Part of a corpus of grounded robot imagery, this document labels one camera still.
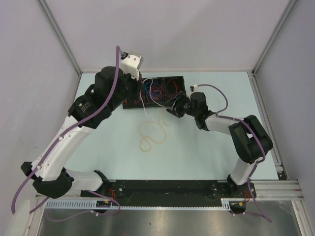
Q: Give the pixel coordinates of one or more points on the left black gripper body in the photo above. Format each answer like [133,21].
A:
[130,87]

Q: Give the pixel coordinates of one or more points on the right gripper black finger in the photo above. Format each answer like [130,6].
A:
[175,113]
[175,101]

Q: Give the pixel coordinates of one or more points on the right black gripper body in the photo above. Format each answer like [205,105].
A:
[184,106]

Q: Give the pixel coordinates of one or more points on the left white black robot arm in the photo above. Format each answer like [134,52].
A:
[110,89]

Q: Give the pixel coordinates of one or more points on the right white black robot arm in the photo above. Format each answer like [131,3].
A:
[250,139]

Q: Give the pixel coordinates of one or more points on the black left storage bin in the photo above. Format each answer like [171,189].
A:
[132,104]

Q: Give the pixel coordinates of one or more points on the black storage bin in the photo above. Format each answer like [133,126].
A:
[172,86]
[132,104]
[153,92]

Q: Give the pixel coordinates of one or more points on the black right storage bin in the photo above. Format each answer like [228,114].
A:
[172,86]

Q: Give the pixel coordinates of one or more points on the black middle storage bin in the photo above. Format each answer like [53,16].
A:
[153,92]

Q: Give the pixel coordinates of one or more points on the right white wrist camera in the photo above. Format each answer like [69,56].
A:
[193,89]

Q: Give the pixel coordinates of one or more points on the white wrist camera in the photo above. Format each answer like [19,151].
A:
[193,89]
[130,63]

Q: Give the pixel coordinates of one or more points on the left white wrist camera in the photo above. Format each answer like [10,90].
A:
[130,63]

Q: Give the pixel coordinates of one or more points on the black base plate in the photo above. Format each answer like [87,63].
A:
[154,199]

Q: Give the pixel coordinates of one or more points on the aluminium frame rail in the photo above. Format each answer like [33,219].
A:
[275,190]

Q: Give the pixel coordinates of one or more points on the grey slotted cable duct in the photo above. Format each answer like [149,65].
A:
[94,204]

